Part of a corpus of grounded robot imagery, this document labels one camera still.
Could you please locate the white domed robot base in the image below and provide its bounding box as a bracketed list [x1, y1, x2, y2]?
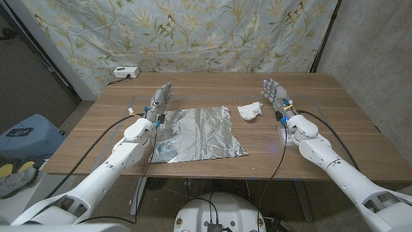
[173, 192, 267, 232]

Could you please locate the crinkled aluminum foil sheet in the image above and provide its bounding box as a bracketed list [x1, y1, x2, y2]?
[149, 105, 249, 164]

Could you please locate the white table leg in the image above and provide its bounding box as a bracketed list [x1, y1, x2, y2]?
[129, 177, 148, 216]

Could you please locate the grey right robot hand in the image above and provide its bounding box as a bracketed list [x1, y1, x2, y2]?
[260, 78, 299, 121]

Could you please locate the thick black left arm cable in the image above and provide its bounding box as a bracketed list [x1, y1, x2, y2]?
[44, 113, 145, 200]

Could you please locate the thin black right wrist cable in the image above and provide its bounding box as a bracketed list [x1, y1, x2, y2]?
[256, 121, 289, 232]

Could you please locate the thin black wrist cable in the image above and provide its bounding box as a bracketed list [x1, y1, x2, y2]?
[133, 122, 159, 225]
[256, 121, 289, 232]

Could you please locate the white power outlet box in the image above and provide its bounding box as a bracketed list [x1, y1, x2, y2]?
[113, 66, 140, 79]

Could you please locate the crumpled white tissue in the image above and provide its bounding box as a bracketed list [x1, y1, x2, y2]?
[237, 101, 264, 122]

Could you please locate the grey sneaker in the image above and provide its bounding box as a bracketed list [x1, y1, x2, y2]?
[0, 159, 41, 199]

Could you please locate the floral print backdrop cloth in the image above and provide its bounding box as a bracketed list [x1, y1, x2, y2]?
[19, 0, 339, 97]

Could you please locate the black backdrop stand pole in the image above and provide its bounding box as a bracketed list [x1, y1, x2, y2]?
[309, 0, 342, 73]

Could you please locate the thin black left wrist cable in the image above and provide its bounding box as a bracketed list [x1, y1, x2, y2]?
[133, 122, 159, 225]

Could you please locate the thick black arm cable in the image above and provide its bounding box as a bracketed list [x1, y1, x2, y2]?
[44, 113, 145, 200]
[297, 110, 361, 171]

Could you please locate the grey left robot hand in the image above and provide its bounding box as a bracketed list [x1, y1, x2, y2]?
[144, 81, 174, 123]

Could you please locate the grey table leg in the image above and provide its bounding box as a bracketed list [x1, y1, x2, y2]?
[292, 180, 314, 222]

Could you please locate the flat grey labelled box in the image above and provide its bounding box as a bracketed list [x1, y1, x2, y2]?
[277, 125, 299, 150]

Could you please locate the white robot chest panel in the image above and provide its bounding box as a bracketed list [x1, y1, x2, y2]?
[0, 223, 131, 232]

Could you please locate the black outlet box cord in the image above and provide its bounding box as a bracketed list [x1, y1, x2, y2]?
[107, 74, 131, 86]

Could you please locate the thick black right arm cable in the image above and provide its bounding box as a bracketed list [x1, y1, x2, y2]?
[297, 110, 361, 171]

